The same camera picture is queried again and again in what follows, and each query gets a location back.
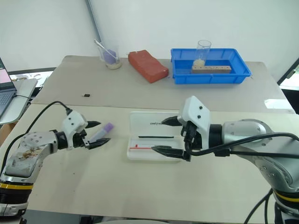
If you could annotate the open laptop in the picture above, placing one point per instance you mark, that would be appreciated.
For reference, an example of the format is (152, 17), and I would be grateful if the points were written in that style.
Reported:
(5, 93)

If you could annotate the white plastic pencil case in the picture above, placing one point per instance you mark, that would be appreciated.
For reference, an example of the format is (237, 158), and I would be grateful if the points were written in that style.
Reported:
(144, 128)

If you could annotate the red marker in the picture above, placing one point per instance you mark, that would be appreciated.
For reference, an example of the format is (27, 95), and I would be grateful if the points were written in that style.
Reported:
(142, 147)

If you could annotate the blue plastic bin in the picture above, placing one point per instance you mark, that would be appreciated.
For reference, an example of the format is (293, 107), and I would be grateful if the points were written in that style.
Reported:
(210, 78)

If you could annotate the black marker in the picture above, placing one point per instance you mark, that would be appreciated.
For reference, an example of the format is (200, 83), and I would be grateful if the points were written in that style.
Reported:
(155, 137)

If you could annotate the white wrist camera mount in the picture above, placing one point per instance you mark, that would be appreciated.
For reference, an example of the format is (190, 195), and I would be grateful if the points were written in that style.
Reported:
(196, 112)
(72, 122)

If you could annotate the purple block in beaker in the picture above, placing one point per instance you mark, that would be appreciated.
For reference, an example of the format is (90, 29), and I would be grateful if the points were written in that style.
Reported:
(108, 56)

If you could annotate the laptop on stand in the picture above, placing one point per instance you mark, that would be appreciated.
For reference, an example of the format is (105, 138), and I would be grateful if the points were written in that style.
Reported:
(23, 91)

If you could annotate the clear glass cylinder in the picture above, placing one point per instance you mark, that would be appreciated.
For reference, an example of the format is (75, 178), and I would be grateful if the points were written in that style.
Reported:
(203, 50)

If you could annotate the wooden block with holes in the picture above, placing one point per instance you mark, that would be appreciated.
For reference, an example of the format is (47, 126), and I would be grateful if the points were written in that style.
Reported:
(215, 69)

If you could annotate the grey diagonal pole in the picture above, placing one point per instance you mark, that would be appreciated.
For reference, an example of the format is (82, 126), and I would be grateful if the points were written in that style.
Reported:
(94, 21)

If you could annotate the glass beaker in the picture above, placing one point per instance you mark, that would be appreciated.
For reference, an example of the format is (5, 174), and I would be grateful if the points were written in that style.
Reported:
(113, 60)

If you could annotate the red brick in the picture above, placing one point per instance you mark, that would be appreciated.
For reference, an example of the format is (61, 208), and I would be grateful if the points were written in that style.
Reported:
(147, 65)

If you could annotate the dark frame beside table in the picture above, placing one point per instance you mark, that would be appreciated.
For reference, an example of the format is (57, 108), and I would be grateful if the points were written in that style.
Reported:
(288, 77)

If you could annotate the glass stirring rod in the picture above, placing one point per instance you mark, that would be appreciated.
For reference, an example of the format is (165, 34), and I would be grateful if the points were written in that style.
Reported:
(104, 47)

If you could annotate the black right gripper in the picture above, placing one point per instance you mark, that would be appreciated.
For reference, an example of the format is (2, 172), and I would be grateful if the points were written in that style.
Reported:
(192, 137)

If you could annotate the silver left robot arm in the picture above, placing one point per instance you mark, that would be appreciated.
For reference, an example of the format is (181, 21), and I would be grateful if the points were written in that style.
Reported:
(25, 151)

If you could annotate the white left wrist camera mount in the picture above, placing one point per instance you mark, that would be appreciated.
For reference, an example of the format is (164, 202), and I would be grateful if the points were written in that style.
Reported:
(72, 122)

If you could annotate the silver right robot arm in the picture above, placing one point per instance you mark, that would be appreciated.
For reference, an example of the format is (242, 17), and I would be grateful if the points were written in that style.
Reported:
(257, 144)

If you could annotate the small black clip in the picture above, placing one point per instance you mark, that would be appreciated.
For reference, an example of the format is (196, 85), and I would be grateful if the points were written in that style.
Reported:
(87, 95)

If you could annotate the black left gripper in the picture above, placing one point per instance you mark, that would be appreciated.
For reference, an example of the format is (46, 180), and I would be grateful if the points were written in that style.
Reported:
(79, 140)

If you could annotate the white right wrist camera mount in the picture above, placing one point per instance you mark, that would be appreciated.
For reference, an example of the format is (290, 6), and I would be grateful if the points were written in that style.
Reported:
(196, 112)

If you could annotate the purple-capped test tube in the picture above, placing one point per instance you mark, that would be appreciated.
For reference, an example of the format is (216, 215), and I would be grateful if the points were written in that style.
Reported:
(102, 131)

